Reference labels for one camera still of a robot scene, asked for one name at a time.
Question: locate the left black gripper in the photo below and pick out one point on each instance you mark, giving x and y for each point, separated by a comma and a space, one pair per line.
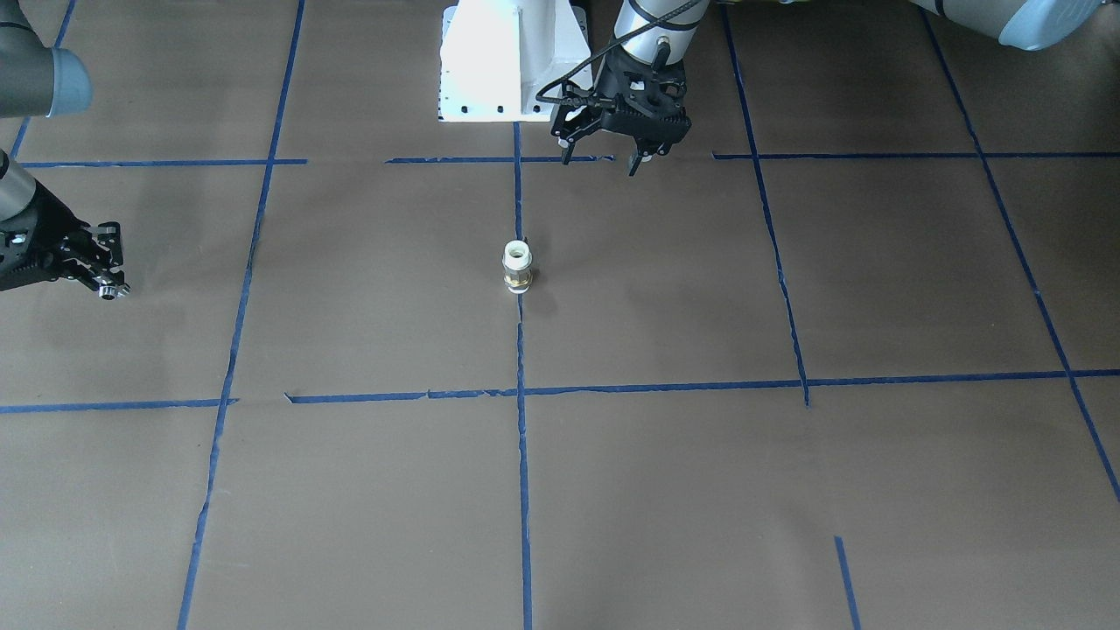
607, 93

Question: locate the white PPR pipe fitting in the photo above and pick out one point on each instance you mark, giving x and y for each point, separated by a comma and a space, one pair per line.
517, 261

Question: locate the metal valve fitting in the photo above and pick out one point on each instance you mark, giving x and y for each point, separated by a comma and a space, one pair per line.
113, 290

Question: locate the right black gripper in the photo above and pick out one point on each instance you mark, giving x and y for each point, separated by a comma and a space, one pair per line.
35, 229

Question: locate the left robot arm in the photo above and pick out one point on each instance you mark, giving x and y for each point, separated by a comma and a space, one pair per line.
827, 80

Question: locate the white mounting column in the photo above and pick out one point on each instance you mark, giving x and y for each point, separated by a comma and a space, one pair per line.
496, 55

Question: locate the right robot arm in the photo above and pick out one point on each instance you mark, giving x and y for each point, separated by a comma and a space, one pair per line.
37, 81

